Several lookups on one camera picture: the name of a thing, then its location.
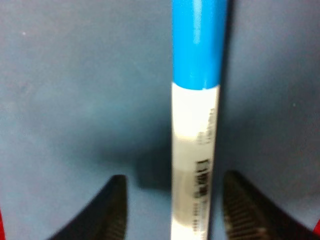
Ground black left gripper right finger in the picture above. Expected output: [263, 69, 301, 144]
[223, 170, 320, 240]

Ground white blue marker pen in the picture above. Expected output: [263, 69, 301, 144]
[170, 0, 228, 240]

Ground blue hardcover notebook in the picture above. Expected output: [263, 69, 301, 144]
[0, 0, 320, 240]

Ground red velvet tablecloth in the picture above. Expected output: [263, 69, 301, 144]
[0, 211, 6, 240]

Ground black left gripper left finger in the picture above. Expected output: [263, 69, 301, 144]
[50, 174, 128, 240]

